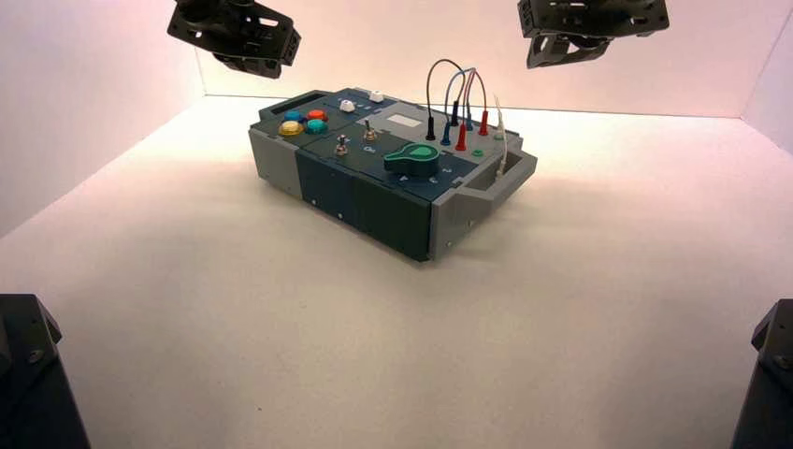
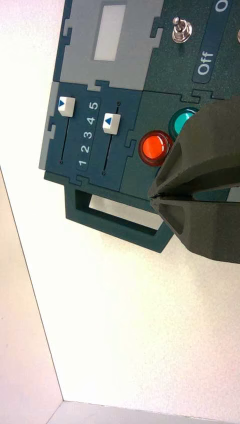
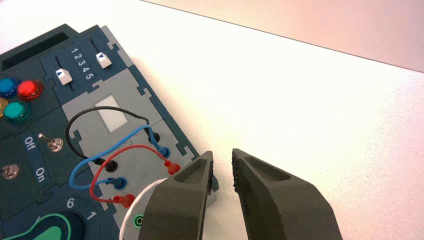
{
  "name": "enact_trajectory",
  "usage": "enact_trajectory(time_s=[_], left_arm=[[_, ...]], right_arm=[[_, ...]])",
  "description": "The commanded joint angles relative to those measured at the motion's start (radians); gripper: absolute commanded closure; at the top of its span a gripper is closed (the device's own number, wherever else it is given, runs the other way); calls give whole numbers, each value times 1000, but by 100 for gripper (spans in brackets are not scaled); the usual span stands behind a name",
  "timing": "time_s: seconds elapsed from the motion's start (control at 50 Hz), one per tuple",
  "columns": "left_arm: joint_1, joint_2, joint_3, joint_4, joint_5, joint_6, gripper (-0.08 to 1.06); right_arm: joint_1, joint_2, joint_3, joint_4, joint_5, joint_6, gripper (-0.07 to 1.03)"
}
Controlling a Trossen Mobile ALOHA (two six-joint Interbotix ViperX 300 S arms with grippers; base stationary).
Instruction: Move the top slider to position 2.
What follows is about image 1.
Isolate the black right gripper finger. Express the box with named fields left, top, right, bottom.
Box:
left=526, top=35, right=570, bottom=70
left=567, top=35, right=614, bottom=63

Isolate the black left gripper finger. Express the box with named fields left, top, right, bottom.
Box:
left=213, top=52, right=251, bottom=71
left=246, top=59, right=285, bottom=80

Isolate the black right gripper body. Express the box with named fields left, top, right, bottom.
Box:
left=518, top=0, right=670, bottom=39

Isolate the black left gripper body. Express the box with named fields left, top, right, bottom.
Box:
left=166, top=0, right=302, bottom=67

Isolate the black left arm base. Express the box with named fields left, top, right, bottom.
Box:
left=0, top=293, right=93, bottom=449

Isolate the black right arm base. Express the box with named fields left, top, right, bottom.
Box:
left=729, top=298, right=793, bottom=449

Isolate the grey and teal control box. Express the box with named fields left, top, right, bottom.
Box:
left=249, top=88, right=539, bottom=263

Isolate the green rotary knob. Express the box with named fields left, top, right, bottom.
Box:
left=382, top=142, right=441, bottom=179

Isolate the white banana plug cable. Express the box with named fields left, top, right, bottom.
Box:
left=491, top=93, right=512, bottom=182

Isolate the red banana plug cable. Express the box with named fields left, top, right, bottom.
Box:
left=454, top=68, right=491, bottom=152

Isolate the blue banana plug cable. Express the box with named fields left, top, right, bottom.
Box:
left=440, top=66, right=477, bottom=148

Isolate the black banana plug cable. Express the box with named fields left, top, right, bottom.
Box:
left=425, top=58, right=464, bottom=142

